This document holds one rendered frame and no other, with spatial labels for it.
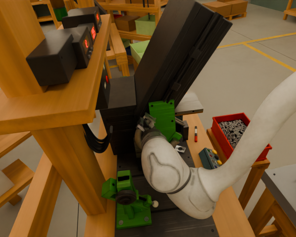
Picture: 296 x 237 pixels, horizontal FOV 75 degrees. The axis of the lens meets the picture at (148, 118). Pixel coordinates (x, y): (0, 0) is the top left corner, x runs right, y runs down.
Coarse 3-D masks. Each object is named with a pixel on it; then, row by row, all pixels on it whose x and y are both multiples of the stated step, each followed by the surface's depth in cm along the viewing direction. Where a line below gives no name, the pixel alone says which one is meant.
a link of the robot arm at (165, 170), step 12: (144, 144) 58; (156, 144) 52; (168, 144) 53; (144, 156) 51; (156, 156) 48; (168, 156) 47; (180, 156) 54; (144, 168) 49; (156, 168) 45; (168, 168) 45; (180, 168) 47; (156, 180) 45; (168, 180) 45; (180, 180) 46; (168, 192) 53
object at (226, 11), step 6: (222, 0) 605; (228, 0) 603; (234, 0) 607; (240, 0) 599; (210, 6) 579; (216, 6) 571; (222, 6) 564; (228, 6) 572; (234, 6) 579; (240, 6) 585; (246, 6) 592; (222, 12) 576; (228, 12) 584; (234, 12) 591; (240, 12) 598; (246, 12) 603; (228, 18) 597; (234, 18) 604
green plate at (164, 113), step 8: (152, 104) 86; (160, 104) 86; (168, 104) 86; (152, 112) 87; (160, 112) 87; (168, 112) 88; (160, 120) 89; (168, 120) 89; (160, 128) 91; (168, 128) 91; (168, 136) 93
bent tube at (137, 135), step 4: (148, 116) 84; (148, 120) 84; (152, 120) 84; (148, 124) 86; (136, 132) 87; (140, 132) 87; (136, 136) 88; (140, 136) 88; (136, 140) 88; (140, 140) 89; (140, 144) 89; (140, 148) 90
